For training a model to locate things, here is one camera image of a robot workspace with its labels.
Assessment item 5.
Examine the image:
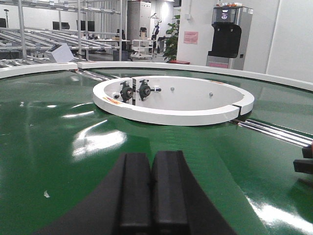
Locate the white utility cart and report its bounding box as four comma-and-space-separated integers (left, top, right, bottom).
131, 39, 154, 59

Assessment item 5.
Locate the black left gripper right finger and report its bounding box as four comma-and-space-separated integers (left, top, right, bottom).
152, 151, 236, 235

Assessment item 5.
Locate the left gripper finger at edge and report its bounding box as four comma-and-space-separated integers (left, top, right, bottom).
293, 143, 313, 174

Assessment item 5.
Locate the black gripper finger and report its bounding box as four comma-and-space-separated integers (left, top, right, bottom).
152, 151, 236, 235
35, 153, 152, 235

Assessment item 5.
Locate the pink wall notice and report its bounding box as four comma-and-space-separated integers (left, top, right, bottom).
183, 31, 199, 45

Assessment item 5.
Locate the potted green plant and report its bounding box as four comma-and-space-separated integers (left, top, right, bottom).
163, 15, 180, 63

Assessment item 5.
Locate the water dispenser machine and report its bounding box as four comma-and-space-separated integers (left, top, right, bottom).
206, 6, 253, 70

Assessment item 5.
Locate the white box on rollers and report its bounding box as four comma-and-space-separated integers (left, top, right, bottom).
46, 43, 74, 63

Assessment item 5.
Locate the white inner conveyor ring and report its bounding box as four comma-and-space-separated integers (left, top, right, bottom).
92, 75, 255, 127

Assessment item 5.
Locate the roller conveyor rack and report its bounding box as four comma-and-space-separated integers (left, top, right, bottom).
0, 0, 126, 68

